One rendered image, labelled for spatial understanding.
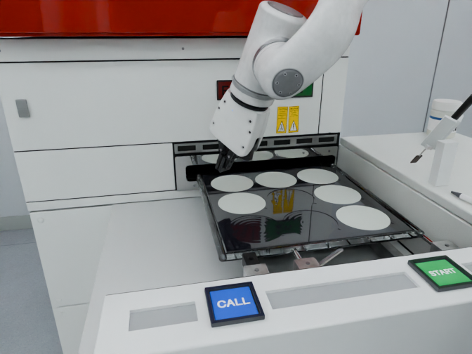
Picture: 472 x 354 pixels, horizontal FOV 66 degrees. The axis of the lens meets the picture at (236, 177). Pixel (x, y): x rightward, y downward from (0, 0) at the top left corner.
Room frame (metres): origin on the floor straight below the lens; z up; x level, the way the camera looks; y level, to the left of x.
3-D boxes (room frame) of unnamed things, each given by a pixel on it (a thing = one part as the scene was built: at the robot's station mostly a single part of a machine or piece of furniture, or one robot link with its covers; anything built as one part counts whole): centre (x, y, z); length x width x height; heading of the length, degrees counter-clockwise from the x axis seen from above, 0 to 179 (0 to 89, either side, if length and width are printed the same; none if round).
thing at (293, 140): (0.92, -0.06, 0.96); 0.44 x 0.01 x 0.02; 102
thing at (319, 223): (0.71, -0.12, 0.90); 0.34 x 0.34 x 0.01; 12
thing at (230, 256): (0.53, -0.16, 0.90); 0.38 x 0.01 x 0.01; 102
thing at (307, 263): (0.44, -0.11, 0.89); 0.08 x 0.03 x 0.03; 12
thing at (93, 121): (0.89, 0.12, 1.02); 0.82 x 0.03 x 0.40; 102
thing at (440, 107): (0.97, -0.56, 1.01); 0.07 x 0.07 x 0.10
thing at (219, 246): (0.67, 0.06, 0.90); 0.37 x 0.01 x 0.01; 12
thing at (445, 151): (0.65, -0.38, 1.03); 0.06 x 0.04 x 0.13; 12
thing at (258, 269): (0.42, -0.04, 0.89); 0.08 x 0.03 x 0.03; 12
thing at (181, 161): (0.91, -0.06, 0.89); 0.44 x 0.02 x 0.10; 102
